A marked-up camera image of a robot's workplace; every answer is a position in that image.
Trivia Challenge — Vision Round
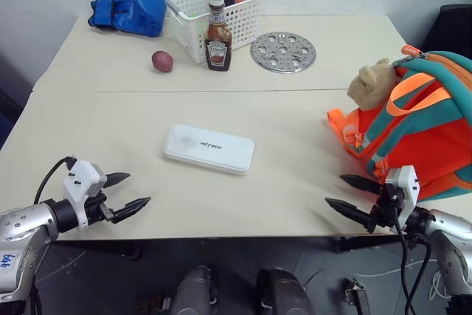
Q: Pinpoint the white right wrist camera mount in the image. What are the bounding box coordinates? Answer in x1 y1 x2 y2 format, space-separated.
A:
384 165 421 232

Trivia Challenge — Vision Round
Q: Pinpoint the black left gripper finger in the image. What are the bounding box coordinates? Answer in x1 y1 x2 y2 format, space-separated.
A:
111 196 152 225
104 172 132 189

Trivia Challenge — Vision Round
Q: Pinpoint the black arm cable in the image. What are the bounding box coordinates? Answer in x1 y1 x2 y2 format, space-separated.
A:
392 204 433 315
33 156 78 206

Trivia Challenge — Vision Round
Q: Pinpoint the white floor cable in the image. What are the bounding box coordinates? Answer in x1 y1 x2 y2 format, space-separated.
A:
305 258 451 302

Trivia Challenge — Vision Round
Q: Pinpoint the orange and teal backpack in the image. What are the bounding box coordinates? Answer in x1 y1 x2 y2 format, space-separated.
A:
327 44 472 204

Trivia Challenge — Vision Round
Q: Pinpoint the round metal steamer plate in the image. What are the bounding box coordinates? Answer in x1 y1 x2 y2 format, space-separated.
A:
249 30 318 74

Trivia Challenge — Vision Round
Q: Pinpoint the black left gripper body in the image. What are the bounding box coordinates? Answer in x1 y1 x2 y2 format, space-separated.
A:
85 190 116 225

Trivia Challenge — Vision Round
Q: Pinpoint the dark grey rounded shape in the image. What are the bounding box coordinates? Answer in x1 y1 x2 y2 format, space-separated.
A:
255 267 315 315
170 264 219 315

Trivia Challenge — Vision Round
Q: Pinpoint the beige plush bear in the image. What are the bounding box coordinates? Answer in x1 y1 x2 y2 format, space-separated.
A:
346 57 401 111

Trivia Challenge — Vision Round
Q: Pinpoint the red potato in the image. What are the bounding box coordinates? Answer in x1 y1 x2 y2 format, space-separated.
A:
150 50 174 73

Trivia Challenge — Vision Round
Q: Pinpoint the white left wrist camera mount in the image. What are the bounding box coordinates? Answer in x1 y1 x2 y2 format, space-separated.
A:
62 159 108 227

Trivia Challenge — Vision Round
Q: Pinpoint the small black metal stand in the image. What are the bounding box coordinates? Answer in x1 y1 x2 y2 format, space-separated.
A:
344 277 371 315

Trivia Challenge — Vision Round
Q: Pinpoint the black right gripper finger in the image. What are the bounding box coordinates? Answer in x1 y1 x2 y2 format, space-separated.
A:
339 174 385 195
324 197 378 235

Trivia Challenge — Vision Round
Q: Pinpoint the ketchup bottle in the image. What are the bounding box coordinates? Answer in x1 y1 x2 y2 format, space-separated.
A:
204 0 234 72

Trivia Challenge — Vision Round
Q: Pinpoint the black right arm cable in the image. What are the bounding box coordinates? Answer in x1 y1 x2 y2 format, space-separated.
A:
392 204 433 315

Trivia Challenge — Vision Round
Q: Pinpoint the white rectangular box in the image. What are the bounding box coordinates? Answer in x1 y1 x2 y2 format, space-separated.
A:
163 123 256 177

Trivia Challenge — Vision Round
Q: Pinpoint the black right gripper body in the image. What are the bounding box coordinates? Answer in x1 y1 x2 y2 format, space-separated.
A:
368 181 406 234

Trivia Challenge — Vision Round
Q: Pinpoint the black table frame bar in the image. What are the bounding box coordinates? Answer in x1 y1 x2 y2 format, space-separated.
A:
333 234 401 254

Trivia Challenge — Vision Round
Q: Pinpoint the black chair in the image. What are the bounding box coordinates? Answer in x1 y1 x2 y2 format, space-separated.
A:
420 3 472 60

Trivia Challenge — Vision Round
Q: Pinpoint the blue boxing glove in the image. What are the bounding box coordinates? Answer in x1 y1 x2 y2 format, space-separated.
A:
87 0 168 38

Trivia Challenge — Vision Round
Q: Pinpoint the white perforated plastic basket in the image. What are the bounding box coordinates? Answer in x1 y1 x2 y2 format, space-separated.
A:
159 0 269 65

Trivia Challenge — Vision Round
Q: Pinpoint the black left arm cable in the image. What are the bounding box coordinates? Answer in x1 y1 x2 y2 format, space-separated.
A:
33 156 78 206

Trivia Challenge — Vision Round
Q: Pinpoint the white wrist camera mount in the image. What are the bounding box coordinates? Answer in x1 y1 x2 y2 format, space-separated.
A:
62 159 108 227
384 165 421 232

